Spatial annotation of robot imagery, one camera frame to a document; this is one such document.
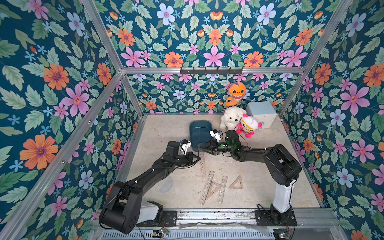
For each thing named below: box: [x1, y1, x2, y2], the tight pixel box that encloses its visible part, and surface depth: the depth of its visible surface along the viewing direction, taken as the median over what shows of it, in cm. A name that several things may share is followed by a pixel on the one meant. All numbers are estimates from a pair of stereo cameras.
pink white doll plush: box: [234, 114, 263, 139], surface depth 98 cm
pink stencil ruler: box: [199, 151, 206, 179], surface depth 84 cm
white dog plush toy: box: [219, 106, 247, 131], surface depth 98 cm
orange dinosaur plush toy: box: [225, 82, 247, 108], surface depth 100 cm
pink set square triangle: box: [206, 181, 222, 201], surface depth 86 cm
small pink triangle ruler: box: [228, 174, 244, 189], surface depth 87 cm
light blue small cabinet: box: [246, 101, 277, 129], surface depth 106 cm
